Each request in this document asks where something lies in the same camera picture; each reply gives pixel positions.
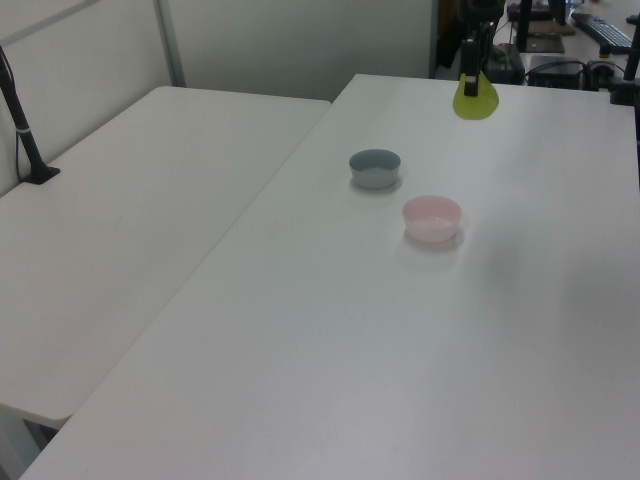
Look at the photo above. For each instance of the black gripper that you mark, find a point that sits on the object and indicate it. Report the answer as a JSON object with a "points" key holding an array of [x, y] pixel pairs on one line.
{"points": [[482, 10]]}

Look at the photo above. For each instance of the green yellow pear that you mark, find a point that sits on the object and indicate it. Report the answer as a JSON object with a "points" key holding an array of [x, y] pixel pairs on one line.
{"points": [[477, 107]]}

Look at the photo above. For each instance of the grey plastic bowl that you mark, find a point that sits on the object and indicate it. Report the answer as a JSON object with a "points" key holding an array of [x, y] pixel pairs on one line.
{"points": [[375, 175]]}

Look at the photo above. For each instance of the pink plastic bowl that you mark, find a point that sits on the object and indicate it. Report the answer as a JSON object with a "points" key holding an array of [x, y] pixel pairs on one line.
{"points": [[432, 225]]}

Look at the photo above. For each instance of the black device with green part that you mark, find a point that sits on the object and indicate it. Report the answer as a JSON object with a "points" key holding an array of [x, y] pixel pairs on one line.
{"points": [[507, 62]]}

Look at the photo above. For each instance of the yellow and black garment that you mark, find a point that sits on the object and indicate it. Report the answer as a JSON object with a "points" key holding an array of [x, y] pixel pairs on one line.
{"points": [[448, 35]]}

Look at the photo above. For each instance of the black monitor stand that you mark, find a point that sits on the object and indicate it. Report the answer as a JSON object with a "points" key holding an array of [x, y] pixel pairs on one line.
{"points": [[525, 22]]}

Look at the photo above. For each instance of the brown flat board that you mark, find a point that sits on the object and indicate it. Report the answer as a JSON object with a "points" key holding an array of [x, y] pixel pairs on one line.
{"points": [[550, 28]]}

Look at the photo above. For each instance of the black equipment box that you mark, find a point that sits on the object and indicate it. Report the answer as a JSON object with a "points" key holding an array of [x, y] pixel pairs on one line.
{"points": [[552, 74]]}

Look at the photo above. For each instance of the black computer keyboard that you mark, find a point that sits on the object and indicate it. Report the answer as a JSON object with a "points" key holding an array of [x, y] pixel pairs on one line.
{"points": [[602, 30]]}

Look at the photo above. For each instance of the black clamp mounted pole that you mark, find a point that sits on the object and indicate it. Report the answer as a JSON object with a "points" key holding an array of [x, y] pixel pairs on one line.
{"points": [[631, 65]]}

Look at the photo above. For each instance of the white side table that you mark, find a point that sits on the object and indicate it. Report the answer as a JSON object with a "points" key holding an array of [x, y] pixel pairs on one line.
{"points": [[125, 225]]}

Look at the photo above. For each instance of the grey partition frame post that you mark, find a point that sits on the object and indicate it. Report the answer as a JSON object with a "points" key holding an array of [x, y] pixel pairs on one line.
{"points": [[170, 42]]}

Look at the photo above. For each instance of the black camera pole with base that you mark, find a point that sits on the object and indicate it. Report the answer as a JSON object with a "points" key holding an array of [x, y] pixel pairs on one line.
{"points": [[26, 142]]}

